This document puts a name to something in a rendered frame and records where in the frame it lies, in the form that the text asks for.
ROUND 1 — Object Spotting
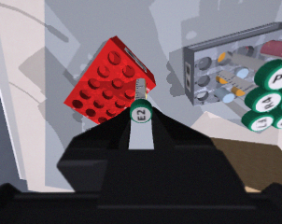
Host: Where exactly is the grey bench mat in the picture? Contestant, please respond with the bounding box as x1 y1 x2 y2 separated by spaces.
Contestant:
44 0 282 190

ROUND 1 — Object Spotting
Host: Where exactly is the grey tube rack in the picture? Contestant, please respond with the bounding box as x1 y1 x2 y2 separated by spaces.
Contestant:
183 22 282 106

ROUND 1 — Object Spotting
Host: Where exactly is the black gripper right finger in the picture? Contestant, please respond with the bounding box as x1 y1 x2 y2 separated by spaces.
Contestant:
151 106 217 149

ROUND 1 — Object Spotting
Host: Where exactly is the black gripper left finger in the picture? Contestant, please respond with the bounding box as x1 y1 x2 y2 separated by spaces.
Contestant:
66 107 131 149

